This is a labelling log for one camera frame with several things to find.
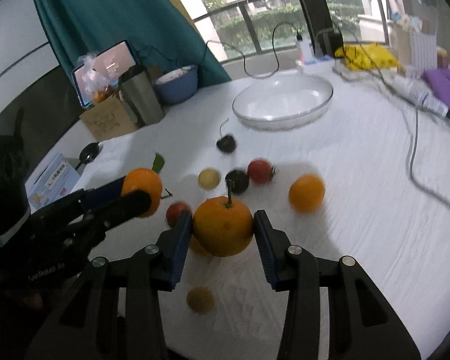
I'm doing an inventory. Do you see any orange mandarin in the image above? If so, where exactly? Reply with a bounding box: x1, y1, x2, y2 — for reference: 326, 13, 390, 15
121, 167, 163, 218
288, 174, 325, 214

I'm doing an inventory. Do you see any orange with stem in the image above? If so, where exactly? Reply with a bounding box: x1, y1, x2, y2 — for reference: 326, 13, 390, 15
193, 180, 254, 258

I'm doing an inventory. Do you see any plastic bag with fruits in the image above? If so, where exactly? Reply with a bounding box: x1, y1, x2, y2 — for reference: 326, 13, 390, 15
75, 54, 115, 105

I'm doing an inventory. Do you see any white tissue box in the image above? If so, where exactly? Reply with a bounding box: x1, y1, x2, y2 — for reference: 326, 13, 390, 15
26, 153, 80, 210

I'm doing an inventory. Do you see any red plum near gripper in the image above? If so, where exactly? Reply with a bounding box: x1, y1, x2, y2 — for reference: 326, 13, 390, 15
166, 201, 192, 228

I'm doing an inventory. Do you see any black spoon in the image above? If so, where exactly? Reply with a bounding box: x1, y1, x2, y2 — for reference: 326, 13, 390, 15
75, 142, 101, 171

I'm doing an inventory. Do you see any green leaf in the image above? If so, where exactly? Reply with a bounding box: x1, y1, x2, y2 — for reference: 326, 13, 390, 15
152, 153, 166, 174

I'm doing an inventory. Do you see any yellow longan near edge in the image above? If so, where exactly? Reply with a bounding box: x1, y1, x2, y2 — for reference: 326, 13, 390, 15
186, 287, 215, 314

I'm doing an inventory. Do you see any yellow longan fruit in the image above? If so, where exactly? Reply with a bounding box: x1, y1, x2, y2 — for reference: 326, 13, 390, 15
197, 167, 221, 190

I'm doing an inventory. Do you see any brown paper bag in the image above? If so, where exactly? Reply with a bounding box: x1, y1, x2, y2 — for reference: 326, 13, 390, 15
80, 94, 139, 141

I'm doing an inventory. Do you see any dark plum centre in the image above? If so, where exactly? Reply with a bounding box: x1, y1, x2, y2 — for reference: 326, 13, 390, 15
225, 169, 249, 194

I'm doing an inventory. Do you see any dark cherry with stem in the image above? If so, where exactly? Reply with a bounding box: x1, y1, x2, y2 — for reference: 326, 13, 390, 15
216, 119, 236, 155

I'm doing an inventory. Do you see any steel tumbler cup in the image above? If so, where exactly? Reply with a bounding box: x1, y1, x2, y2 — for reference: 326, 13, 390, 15
118, 64, 165, 126

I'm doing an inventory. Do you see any blue bowl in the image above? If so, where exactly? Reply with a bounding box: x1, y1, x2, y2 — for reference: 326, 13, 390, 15
153, 65, 198, 105

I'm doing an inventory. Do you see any red plum with stem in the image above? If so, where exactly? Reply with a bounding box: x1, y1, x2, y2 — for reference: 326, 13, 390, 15
247, 158, 275, 185

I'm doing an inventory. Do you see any laptop screen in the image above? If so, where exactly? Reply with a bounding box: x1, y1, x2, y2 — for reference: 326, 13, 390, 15
71, 40, 137, 109

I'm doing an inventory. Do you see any orange mandarin on table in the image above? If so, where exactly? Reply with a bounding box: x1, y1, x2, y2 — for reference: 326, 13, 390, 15
288, 174, 325, 214

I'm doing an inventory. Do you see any glass bowl plate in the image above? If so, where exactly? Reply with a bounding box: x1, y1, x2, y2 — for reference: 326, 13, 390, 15
232, 75, 334, 131

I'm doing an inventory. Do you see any teal curtain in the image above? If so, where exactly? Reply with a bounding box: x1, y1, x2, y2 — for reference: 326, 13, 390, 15
34, 0, 231, 87

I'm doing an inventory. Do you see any white charger plug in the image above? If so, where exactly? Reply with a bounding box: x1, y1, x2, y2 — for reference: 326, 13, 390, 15
296, 33, 314, 63

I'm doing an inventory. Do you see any white power strip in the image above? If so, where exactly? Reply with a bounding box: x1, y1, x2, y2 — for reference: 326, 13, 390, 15
296, 55, 336, 75

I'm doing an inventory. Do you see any white tube bottle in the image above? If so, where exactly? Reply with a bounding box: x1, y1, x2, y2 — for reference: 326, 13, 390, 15
391, 76, 449, 117

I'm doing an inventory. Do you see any purple cloth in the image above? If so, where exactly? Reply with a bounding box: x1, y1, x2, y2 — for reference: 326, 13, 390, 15
421, 68, 450, 108

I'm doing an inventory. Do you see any black power adapter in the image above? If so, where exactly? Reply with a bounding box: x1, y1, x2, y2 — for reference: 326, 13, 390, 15
318, 28, 344, 58

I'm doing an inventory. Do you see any yellow cloth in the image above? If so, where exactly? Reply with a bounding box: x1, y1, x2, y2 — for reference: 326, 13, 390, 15
335, 43, 400, 71

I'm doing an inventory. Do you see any white lattice basket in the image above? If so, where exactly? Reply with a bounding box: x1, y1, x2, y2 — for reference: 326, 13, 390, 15
391, 13, 437, 77

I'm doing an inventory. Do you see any grey cable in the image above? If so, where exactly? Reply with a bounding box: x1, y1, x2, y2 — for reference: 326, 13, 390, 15
337, 44, 450, 221

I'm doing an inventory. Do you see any black cable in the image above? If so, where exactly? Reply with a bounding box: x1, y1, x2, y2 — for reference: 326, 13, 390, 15
204, 20, 305, 81

